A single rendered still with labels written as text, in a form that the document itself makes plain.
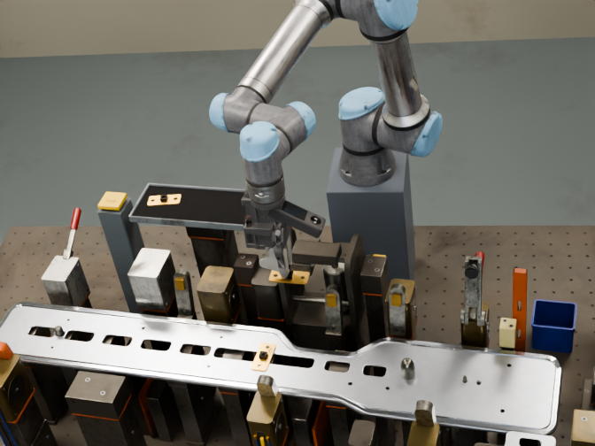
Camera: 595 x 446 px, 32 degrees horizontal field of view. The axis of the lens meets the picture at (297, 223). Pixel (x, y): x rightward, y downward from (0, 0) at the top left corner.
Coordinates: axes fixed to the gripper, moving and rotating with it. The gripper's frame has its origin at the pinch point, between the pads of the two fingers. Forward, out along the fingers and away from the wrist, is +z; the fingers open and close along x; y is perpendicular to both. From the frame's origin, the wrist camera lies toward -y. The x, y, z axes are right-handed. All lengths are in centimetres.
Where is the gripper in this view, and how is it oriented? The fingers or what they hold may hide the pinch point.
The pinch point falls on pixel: (288, 270)
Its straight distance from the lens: 218.6
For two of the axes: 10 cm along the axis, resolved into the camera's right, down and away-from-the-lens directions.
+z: 1.0, 7.9, 6.1
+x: -2.0, 6.2, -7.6
